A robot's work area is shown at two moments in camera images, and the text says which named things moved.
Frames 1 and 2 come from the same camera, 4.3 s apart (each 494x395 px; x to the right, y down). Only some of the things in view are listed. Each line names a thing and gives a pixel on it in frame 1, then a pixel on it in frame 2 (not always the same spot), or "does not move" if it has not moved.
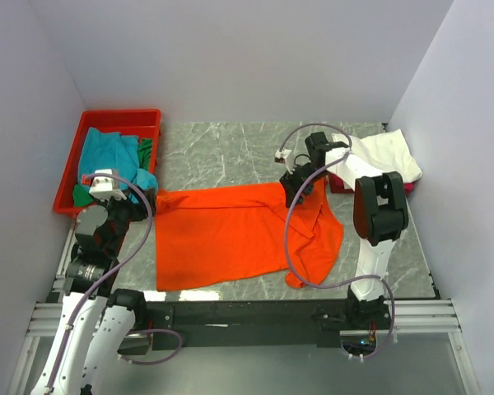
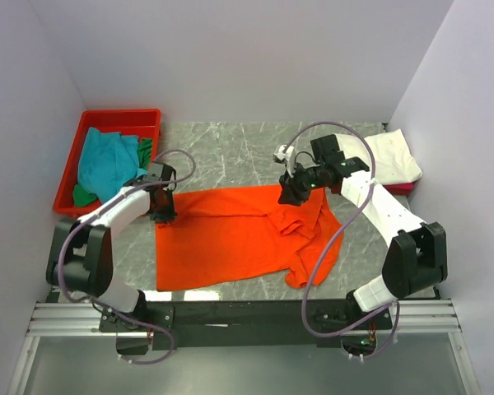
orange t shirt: x=206 y=230 does not move
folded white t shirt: x=373 y=155 does not move
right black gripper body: x=298 y=177 does not move
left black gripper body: x=123 y=212 -> x=165 y=211
